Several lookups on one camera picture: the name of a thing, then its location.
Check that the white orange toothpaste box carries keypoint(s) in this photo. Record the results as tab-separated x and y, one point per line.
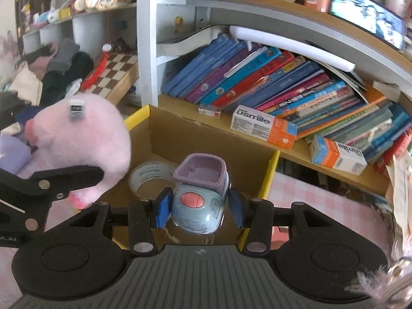
254	122
347	159

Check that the clear tape roll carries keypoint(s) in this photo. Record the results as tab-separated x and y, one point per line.
144	172

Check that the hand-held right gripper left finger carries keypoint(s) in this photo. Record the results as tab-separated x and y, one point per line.
164	207

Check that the pink printed desktop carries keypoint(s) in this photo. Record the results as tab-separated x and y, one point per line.
305	206

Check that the red tassel ornament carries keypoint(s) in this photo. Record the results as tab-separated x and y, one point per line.
96	70

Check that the small red white box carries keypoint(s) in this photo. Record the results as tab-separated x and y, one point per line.
209	110

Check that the small yellow box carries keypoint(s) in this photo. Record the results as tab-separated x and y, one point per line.
64	13

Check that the row of leaning children's books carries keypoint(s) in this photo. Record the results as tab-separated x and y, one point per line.
257	80

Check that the pink plush toy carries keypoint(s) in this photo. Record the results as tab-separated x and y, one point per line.
80	135

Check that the purple garment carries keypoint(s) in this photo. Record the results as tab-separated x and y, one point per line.
13	154

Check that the yellow cardboard box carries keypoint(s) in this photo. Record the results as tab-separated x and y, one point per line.
193	135

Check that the white wooden bookshelf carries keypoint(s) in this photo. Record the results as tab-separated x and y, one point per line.
146	38

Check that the wooden chess board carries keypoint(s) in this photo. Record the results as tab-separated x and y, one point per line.
116	70

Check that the pile of papers and booklets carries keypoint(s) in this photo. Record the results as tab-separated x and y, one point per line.
400	193

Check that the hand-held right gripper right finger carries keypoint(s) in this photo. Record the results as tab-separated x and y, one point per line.
236	207

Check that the smartphone playing video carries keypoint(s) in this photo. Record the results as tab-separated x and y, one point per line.
367	16

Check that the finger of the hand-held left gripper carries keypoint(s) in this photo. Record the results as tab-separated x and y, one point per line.
64	175

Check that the white lamp bar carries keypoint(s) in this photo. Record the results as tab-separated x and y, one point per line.
289	45

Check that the pile of clothes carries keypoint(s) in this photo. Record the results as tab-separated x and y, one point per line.
61	58

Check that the blue toy car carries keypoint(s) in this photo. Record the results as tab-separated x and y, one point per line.
196	212

